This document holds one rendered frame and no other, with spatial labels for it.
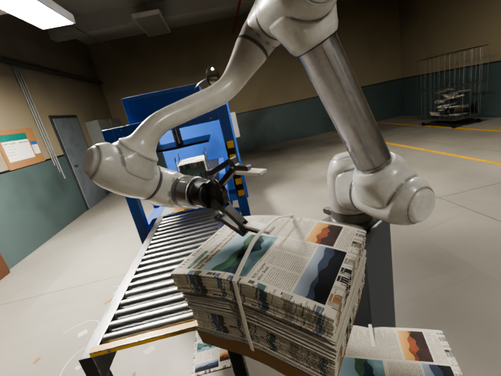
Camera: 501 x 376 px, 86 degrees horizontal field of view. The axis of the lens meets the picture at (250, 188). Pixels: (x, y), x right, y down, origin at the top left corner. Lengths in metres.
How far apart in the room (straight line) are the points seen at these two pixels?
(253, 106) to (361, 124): 8.98
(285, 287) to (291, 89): 9.58
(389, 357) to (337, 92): 0.69
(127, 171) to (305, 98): 9.58
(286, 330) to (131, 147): 0.51
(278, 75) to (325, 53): 9.20
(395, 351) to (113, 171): 0.84
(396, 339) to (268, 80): 9.31
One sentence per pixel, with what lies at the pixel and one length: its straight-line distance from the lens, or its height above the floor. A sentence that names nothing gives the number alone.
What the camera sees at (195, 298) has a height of 1.10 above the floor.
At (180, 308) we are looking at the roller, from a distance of 1.23.
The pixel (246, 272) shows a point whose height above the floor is 1.19.
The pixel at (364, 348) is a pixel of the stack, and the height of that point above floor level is 0.83.
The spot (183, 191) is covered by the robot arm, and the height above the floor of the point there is 1.34.
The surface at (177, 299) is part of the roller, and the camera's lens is 1.29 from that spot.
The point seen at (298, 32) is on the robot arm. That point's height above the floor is 1.64.
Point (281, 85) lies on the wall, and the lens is 9.91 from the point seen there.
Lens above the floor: 1.51
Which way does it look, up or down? 17 degrees down
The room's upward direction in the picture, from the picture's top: 12 degrees counter-clockwise
